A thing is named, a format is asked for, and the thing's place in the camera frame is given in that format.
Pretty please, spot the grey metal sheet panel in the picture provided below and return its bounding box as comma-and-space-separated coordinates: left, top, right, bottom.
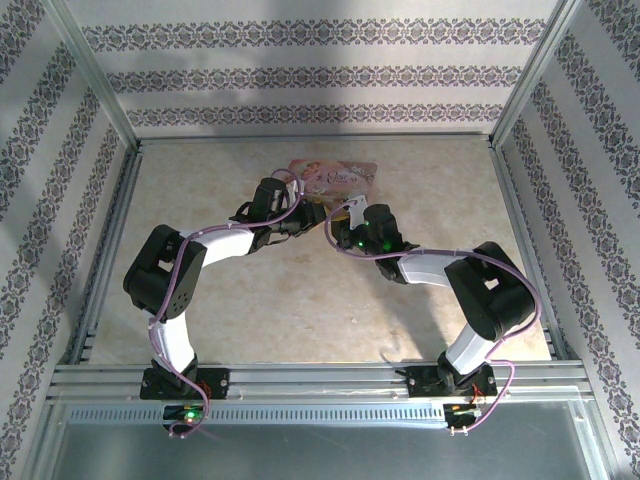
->
47, 423, 604, 480

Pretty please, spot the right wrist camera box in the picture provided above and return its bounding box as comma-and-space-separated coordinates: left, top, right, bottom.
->
346, 196, 370, 232

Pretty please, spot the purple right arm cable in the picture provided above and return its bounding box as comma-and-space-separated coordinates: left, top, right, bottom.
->
324, 207, 545, 435

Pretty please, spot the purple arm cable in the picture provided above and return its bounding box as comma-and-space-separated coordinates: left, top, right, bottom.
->
148, 169, 309, 440
324, 207, 545, 435

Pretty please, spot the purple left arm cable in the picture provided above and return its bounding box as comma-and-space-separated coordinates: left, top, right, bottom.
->
148, 169, 309, 440

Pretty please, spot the aluminium rear table rail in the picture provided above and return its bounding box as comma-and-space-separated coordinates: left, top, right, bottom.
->
135, 131, 496, 145

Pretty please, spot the aluminium table side rail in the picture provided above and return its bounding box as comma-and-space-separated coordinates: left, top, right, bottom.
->
487, 139, 574, 362
72, 139, 144, 364

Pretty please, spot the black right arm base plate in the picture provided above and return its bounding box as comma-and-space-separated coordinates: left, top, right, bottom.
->
405, 363, 497, 400

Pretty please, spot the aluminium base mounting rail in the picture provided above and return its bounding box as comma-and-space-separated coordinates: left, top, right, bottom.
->
46, 358, 595, 402

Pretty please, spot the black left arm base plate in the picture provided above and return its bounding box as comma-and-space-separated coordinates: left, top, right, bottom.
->
139, 366, 232, 401

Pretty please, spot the slotted grey cable duct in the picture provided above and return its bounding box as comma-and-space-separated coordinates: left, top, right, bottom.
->
66, 401, 590, 427

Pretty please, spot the aluminium frame post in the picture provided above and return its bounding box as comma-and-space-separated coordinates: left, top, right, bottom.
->
491, 0, 594, 144
49, 0, 140, 144

